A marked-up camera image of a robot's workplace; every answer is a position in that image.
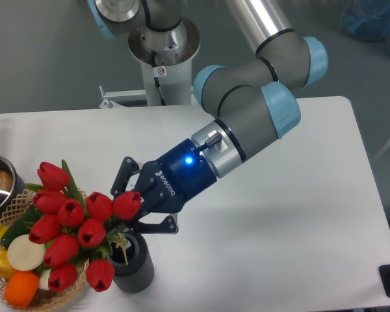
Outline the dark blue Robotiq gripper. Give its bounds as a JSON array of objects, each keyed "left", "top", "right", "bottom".
[{"left": 110, "top": 139, "right": 217, "bottom": 234}]

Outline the red tulip bouquet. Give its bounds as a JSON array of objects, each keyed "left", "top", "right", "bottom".
[{"left": 29, "top": 161, "right": 142, "bottom": 292}]

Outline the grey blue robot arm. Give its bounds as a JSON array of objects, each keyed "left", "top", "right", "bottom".
[{"left": 88, "top": 1, "right": 328, "bottom": 233}]

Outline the dark grey ribbed vase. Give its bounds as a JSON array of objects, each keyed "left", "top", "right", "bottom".
[{"left": 107, "top": 231, "right": 154, "bottom": 293}]

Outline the green cucumber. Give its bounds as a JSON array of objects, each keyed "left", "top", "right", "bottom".
[{"left": 1, "top": 204, "right": 42, "bottom": 248}]

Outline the green bok choy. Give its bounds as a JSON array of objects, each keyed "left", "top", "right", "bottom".
[{"left": 38, "top": 269, "right": 51, "bottom": 291}]

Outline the beige round disc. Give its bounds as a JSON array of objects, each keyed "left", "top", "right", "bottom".
[{"left": 7, "top": 234, "right": 46, "bottom": 271}]

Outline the woven wicker basket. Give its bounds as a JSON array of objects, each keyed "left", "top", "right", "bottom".
[{"left": 0, "top": 189, "right": 89, "bottom": 311}]

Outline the orange fruit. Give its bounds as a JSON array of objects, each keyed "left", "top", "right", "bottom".
[{"left": 4, "top": 271, "right": 40, "bottom": 307}]

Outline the yellow bell pepper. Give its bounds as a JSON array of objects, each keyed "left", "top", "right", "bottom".
[{"left": 0, "top": 247, "right": 17, "bottom": 279}]

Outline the blue plastic bag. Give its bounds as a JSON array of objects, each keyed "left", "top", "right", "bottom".
[{"left": 341, "top": 1, "right": 390, "bottom": 53}]

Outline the black pedestal cable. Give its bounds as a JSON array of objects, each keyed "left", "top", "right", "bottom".
[{"left": 151, "top": 50, "right": 166, "bottom": 107}]

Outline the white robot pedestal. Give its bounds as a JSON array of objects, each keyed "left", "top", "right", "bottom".
[{"left": 99, "top": 17, "right": 200, "bottom": 108}]

